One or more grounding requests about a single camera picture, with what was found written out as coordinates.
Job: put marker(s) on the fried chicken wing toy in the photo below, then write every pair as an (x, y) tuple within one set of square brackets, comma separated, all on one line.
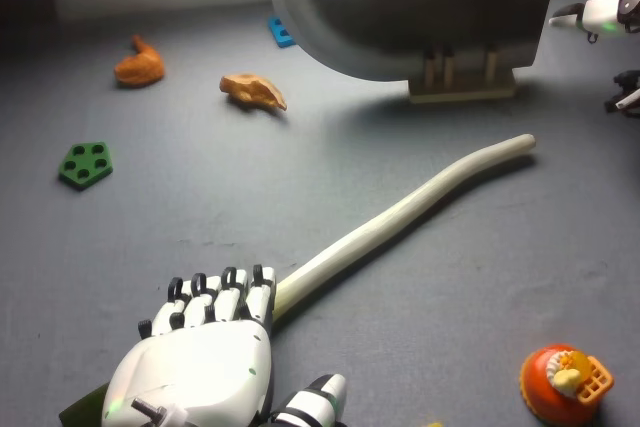
[(250, 89)]

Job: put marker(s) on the steel cleaver knife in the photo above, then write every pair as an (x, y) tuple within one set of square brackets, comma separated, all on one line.
[(425, 17)]

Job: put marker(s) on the grey table cloth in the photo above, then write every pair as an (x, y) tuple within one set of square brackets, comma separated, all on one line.
[(200, 227)]

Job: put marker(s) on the long leek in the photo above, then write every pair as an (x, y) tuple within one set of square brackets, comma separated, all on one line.
[(400, 207)]

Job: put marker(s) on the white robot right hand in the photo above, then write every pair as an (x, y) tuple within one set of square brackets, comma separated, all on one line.
[(600, 9)]

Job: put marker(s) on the wooden peg board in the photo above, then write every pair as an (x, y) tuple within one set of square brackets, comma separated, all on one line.
[(460, 92)]

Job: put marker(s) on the fried chicken drumstick toy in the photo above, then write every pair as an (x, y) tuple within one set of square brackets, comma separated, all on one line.
[(140, 69)]

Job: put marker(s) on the blue square block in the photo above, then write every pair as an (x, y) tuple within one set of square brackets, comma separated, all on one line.
[(280, 37)]

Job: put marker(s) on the orange toy cake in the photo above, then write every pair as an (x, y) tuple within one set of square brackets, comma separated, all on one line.
[(537, 382)]

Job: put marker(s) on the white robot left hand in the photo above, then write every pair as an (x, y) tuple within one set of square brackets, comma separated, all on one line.
[(200, 362)]

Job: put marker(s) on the green pentagon block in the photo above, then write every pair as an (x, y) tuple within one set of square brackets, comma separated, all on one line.
[(86, 161)]

